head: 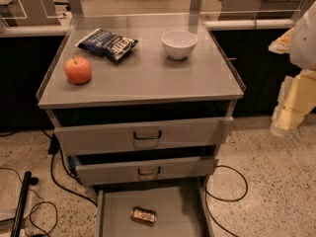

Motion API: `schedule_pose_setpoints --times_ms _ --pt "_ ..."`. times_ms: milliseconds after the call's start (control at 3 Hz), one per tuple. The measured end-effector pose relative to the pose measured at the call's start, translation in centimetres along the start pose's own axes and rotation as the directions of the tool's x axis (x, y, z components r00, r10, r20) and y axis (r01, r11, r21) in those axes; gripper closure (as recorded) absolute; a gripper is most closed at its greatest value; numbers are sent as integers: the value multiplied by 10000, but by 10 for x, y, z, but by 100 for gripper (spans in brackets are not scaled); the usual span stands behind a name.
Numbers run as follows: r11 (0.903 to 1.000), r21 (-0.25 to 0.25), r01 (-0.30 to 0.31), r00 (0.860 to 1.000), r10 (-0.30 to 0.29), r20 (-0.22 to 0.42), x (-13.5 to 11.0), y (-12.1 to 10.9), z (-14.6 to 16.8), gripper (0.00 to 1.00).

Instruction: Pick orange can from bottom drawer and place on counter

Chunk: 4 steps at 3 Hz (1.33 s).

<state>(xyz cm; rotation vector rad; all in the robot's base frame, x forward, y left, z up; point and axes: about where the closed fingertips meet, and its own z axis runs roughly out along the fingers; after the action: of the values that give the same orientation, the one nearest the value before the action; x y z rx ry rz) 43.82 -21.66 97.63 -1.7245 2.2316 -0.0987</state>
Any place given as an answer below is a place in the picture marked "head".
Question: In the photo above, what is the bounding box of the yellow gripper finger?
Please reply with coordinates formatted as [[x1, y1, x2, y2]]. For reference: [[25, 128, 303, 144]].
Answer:
[[270, 69, 316, 137], [269, 28, 294, 54]]

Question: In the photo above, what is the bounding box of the orange soda can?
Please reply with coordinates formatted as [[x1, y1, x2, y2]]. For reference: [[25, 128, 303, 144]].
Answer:
[[130, 206, 157, 226]]

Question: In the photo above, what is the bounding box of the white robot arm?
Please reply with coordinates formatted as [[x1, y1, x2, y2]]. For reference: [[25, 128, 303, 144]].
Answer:
[[269, 2, 316, 136]]

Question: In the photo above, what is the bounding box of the grey drawer cabinet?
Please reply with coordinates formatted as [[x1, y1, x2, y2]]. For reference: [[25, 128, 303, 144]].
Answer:
[[36, 13, 247, 237]]

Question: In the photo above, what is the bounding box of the bottom grey drawer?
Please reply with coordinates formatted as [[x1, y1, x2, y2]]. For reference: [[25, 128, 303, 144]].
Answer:
[[94, 179, 213, 237]]

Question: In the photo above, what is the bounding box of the grey drawer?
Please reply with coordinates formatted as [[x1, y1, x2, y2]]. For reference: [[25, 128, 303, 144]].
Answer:
[[54, 117, 233, 156], [76, 156, 218, 186], [94, 179, 213, 237]]

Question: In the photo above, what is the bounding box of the top grey drawer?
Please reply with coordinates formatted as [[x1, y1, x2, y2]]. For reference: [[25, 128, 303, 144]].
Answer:
[[54, 117, 233, 156]]

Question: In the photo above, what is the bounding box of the middle grey drawer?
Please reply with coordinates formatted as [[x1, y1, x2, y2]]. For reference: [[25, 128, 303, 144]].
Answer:
[[76, 156, 218, 186]]

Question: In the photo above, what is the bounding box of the white bowl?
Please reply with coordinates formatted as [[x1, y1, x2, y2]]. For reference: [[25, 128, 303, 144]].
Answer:
[[161, 31, 198, 60]]

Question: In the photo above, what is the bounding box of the blue chip bag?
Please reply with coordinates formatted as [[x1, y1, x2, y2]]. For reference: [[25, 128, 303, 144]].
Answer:
[[75, 29, 138, 63]]

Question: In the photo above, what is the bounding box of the red apple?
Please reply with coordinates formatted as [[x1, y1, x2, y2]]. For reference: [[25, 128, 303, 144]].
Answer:
[[64, 56, 92, 84]]

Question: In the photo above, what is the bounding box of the black pole on floor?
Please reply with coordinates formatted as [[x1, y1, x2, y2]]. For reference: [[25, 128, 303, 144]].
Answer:
[[10, 171, 33, 237]]

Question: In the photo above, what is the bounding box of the black floor cable right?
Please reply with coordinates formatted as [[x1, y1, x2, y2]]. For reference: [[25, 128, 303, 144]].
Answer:
[[204, 164, 250, 237]]

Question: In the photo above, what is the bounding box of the black floor cable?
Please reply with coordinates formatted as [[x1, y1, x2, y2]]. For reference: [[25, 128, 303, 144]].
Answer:
[[40, 129, 99, 207], [204, 164, 250, 237]]

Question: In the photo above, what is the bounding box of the black floor cable left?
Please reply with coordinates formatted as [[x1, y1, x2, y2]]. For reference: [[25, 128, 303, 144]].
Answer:
[[40, 129, 99, 207]]

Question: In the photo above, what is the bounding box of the thin black looped cable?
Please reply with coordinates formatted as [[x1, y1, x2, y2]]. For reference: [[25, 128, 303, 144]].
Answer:
[[0, 167, 59, 237]]

